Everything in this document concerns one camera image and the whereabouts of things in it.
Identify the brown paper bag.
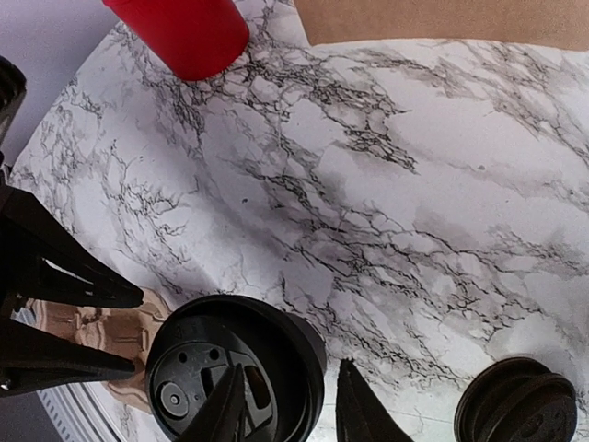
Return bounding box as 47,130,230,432
294,0,588,51

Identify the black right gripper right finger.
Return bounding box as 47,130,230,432
336,359,412,442

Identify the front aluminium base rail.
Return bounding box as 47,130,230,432
37,384,123,441

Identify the stack of black lids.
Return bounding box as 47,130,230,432
454,357,578,441

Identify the black plastic cup lid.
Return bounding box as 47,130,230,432
145,295,327,441

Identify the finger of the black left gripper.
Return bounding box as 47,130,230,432
1,319,135,398
1,185,143,308

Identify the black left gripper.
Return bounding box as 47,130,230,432
0,56,27,142

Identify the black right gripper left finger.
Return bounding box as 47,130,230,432
181,364,247,442

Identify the red cylindrical holder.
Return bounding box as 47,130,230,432
104,0,249,81

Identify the brown cardboard cup carrier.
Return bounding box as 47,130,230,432
29,288,171,413

